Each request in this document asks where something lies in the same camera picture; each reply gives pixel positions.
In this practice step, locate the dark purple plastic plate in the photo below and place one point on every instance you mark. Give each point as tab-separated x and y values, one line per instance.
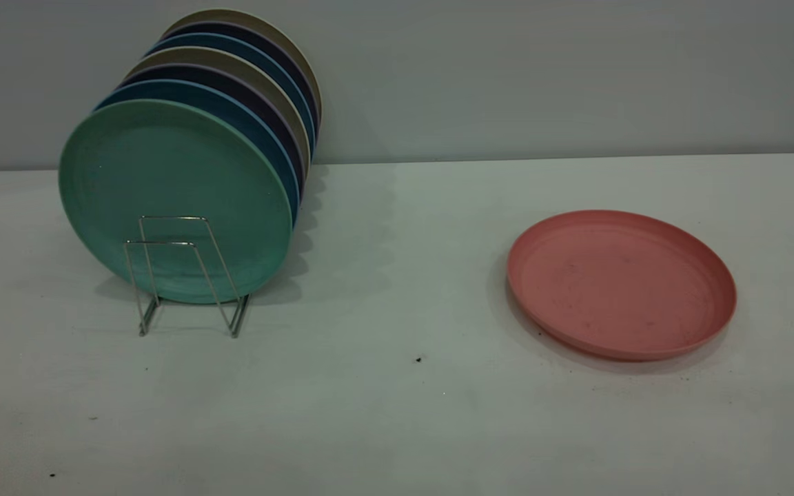
259	37
231	84

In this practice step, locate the pink plastic plate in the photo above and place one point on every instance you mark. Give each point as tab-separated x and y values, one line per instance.
617	282

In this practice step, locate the green plastic plate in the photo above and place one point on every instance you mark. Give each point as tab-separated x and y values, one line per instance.
163	179

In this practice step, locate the blue plastic plate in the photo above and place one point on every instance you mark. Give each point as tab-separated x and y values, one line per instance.
245	47
231	107

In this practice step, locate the beige plastic plate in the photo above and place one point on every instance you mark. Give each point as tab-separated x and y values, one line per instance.
252	18
231	62

